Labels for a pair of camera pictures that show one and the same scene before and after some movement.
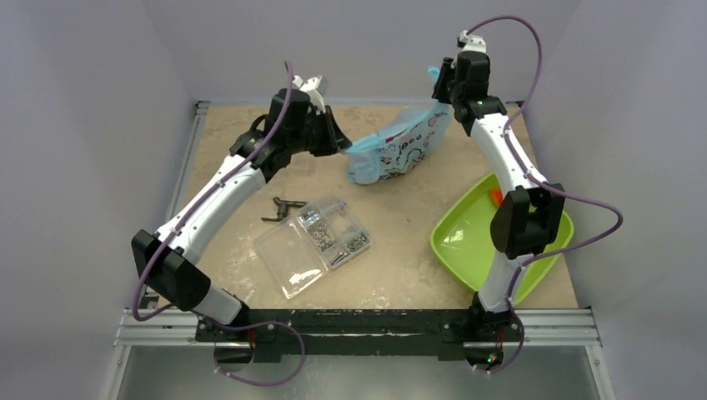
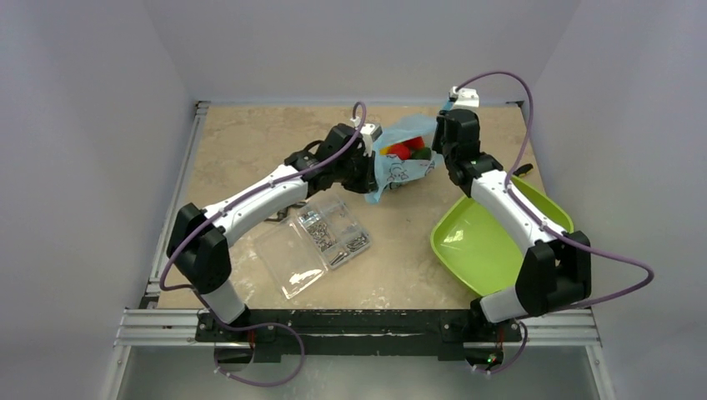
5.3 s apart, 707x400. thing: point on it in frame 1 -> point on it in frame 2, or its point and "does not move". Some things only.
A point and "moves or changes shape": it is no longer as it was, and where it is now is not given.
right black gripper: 444,84 -> 439,140
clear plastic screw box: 297,252 does not move
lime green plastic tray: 462,237 does not move
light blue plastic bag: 404,145 moves or changes shape
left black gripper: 336,141 -> 367,183
